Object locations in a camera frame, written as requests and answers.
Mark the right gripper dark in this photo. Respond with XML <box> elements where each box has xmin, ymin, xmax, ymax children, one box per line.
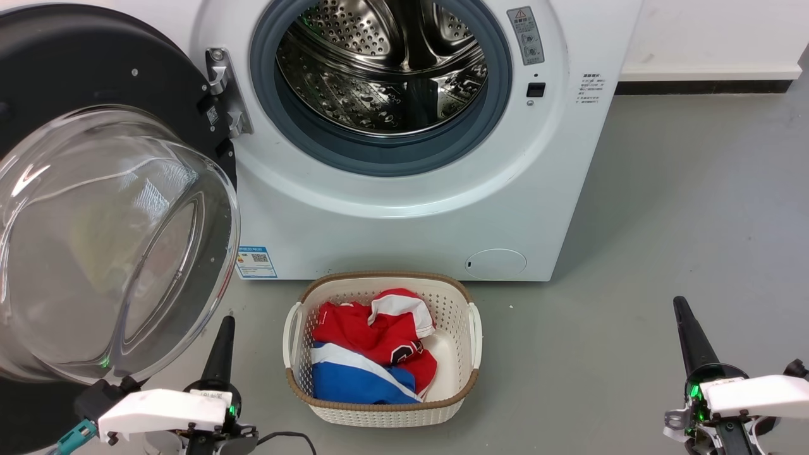
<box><xmin>664</xmin><ymin>296</ymin><xmax>778</xmax><ymax>455</ymax></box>

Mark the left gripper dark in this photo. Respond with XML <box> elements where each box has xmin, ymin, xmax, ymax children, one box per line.
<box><xmin>183</xmin><ymin>316</ymin><xmax>259</xmax><ymax>455</ymax></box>

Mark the black round glass washer door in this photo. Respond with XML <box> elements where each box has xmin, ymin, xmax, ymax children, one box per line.
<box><xmin>0</xmin><ymin>3</ymin><xmax>242</xmax><ymax>455</ymax></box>

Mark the white front-load washing machine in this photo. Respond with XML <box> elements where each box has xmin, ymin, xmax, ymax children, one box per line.
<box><xmin>190</xmin><ymin>0</ymin><xmax>644</xmax><ymax>282</ymax></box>

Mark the metal door hinge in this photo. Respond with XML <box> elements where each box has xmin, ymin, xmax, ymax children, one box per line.
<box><xmin>204</xmin><ymin>47</ymin><xmax>253</xmax><ymax>138</ymax></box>

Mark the blue energy label sticker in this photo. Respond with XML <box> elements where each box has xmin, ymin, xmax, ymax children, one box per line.
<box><xmin>236</xmin><ymin>246</ymin><xmax>278</xmax><ymax>279</ymax></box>

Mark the blue and white garment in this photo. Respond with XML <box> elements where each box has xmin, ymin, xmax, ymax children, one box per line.
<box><xmin>310</xmin><ymin>342</ymin><xmax>423</xmax><ymax>405</ymax></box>

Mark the red and white garment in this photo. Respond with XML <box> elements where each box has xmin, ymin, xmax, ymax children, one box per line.
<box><xmin>312</xmin><ymin>288</ymin><xmax>439</xmax><ymax>397</ymax></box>

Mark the round white filter cover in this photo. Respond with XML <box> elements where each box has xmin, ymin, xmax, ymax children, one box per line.
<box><xmin>465</xmin><ymin>248</ymin><xmax>528</xmax><ymax>281</ymax></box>

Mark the cream perforated laundry basket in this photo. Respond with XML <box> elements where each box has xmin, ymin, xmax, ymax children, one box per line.
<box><xmin>283</xmin><ymin>272</ymin><xmax>483</xmax><ymax>428</ymax></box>

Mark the steel perforated washer drum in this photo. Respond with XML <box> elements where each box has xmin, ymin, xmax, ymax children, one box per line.
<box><xmin>276</xmin><ymin>0</ymin><xmax>489</xmax><ymax>137</ymax></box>

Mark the grey warning label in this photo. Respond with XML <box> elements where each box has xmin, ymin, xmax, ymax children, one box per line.
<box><xmin>507</xmin><ymin>6</ymin><xmax>545</xmax><ymax>66</ymax></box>

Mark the thin black cable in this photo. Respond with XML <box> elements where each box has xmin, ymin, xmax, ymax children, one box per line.
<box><xmin>256</xmin><ymin>431</ymin><xmax>318</xmax><ymax>455</ymax></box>

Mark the teal camera cable connector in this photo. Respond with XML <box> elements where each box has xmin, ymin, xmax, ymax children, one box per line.
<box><xmin>47</xmin><ymin>418</ymin><xmax>100</xmax><ymax>455</ymax></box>

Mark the black wall baseboard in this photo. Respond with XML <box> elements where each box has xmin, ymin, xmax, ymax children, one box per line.
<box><xmin>616</xmin><ymin>80</ymin><xmax>791</xmax><ymax>95</ymax></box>

